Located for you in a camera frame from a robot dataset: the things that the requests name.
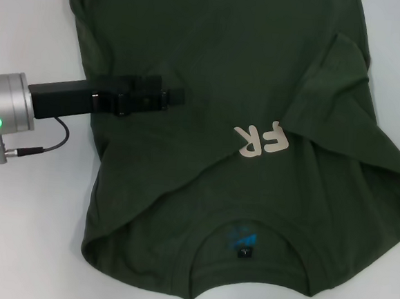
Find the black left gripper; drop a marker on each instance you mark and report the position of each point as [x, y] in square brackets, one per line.
[65, 99]

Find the dark green FREE T-shirt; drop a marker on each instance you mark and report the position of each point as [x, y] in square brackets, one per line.
[228, 54]

